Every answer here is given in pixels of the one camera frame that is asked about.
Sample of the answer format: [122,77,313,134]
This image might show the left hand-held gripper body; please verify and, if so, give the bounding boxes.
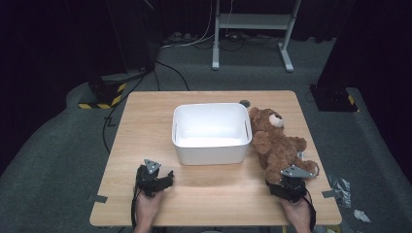
[135,158,167,199]

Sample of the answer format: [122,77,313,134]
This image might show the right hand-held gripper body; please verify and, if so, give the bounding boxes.
[265,164,318,204]

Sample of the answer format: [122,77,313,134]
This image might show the brown teddy bear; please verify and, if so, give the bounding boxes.
[248,106,321,185]

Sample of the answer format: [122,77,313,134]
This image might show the white plastic bin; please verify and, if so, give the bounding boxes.
[171,102,254,166]

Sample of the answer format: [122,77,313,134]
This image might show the person's left hand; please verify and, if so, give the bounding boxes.
[133,189,166,228]

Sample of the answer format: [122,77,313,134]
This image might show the person's right hand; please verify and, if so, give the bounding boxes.
[279,194,313,233]

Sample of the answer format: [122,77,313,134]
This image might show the crumpled grey tape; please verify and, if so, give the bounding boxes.
[327,174,353,209]

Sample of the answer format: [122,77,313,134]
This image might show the crumpled white scrap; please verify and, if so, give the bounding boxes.
[352,209,371,224]

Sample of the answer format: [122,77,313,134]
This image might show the black stand with striped base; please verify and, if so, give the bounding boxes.
[78,0,156,111]

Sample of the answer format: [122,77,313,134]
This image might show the black box with yellow stripe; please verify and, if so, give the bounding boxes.
[308,83,360,114]

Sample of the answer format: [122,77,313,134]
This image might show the dark power strip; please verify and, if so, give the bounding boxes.
[162,31,199,47]

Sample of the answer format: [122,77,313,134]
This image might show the white metal stand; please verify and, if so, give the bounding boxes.
[211,0,302,73]

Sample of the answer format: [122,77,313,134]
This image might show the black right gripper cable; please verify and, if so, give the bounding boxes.
[303,189,318,233]

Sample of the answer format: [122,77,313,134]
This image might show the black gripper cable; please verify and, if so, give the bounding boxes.
[303,189,318,233]
[130,186,141,231]

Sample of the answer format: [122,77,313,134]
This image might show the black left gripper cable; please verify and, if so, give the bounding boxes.
[130,186,141,231]

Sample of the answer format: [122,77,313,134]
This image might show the black floor cable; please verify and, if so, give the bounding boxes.
[102,59,191,153]

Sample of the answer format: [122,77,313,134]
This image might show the white floor cable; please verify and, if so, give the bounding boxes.
[159,0,217,50]

